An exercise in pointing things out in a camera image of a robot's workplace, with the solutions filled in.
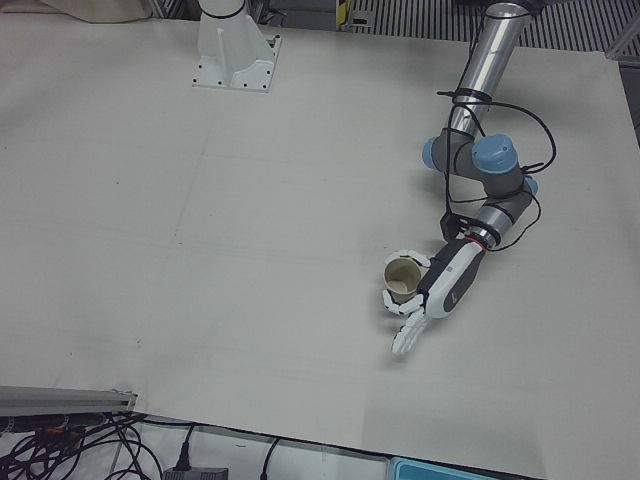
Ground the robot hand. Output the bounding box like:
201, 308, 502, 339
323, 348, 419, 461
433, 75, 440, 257
381, 238, 489, 357

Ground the beige paper cup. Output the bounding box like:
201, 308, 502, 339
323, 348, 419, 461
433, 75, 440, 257
382, 257, 426, 306

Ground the light blue plastic bin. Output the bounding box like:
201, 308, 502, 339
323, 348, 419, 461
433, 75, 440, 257
388, 457, 544, 480

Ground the white table cover sheet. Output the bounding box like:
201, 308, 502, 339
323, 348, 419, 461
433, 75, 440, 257
0, 8, 640, 479

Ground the dark grey power brick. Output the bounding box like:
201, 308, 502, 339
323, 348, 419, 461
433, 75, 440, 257
162, 467, 229, 480

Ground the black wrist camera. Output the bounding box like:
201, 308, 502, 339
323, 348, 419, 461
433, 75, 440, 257
439, 212, 471, 240

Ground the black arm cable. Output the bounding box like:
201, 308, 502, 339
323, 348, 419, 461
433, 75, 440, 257
435, 87, 557, 251

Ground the aluminium frame rail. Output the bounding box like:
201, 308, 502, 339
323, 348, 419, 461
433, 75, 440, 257
606, 17, 640, 62

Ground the black plug cable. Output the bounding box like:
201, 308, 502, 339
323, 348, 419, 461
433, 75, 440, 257
177, 424, 199, 471

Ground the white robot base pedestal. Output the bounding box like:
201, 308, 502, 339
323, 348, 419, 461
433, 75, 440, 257
192, 0, 282, 95

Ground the aluminium profile post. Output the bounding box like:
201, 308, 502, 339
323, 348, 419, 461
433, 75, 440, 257
0, 385, 139, 417

